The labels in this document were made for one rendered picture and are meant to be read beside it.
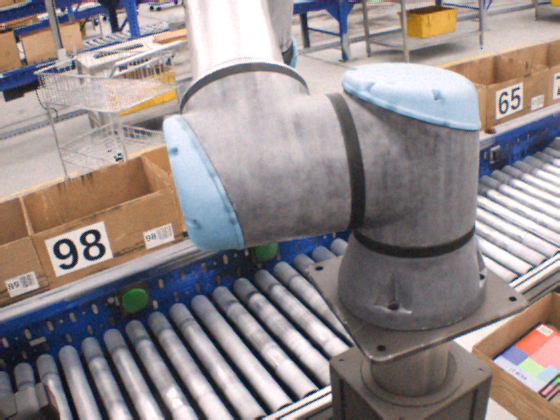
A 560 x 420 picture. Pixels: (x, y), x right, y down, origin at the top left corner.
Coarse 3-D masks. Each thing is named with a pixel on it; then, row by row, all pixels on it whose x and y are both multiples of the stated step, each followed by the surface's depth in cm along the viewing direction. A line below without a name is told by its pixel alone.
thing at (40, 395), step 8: (40, 384) 81; (24, 392) 80; (32, 392) 79; (40, 392) 80; (48, 392) 81; (0, 400) 79; (8, 400) 78; (16, 400) 78; (24, 400) 78; (32, 400) 78; (40, 400) 78; (48, 400) 78; (0, 408) 77; (8, 408) 77; (16, 408) 77; (24, 408) 77; (32, 408) 77; (40, 408) 77; (48, 408) 78; (56, 408) 80; (0, 416) 76; (8, 416) 75; (16, 416) 76; (24, 416) 76; (32, 416) 76; (40, 416) 77; (48, 416) 78; (56, 416) 79
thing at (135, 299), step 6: (132, 288) 146; (138, 288) 146; (126, 294) 145; (132, 294) 145; (138, 294) 146; (144, 294) 147; (126, 300) 145; (132, 300) 145; (138, 300) 146; (144, 300) 147; (126, 306) 145; (132, 306) 146; (138, 306) 147; (144, 306) 148
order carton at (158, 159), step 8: (152, 152) 175; (160, 152) 176; (152, 160) 175; (160, 160) 177; (168, 160) 178; (160, 168) 154; (168, 168) 178; (168, 176) 149; (176, 192) 151; (176, 200) 152; (176, 208) 152; (184, 224) 154
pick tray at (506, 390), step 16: (544, 304) 121; (512, 320) 116; (528, 320) 120; (544, 320) 124; (496, 336) 114; (512, 336) 118; (480, 352) 109; (496, 352) 117; (496, 368) 105; (496, 384) 106; (512, 384) 102; (496, 400) 108; (512, 400) 103; (528, 400) 99; (544, 400) 95; (528, 416) 100; (544, 416) 96
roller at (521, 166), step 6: (516, 162) 205; (522, 162) 203; (516, 168) 204; (522, 168) 202; (528, 168) 200; (534, 168) 198; (534, 174) 197; (540, 174) 195; (546, 174) 193; (546, 180) 192; (552, 180) 190; (558, 180) 188; (558, 186) 188
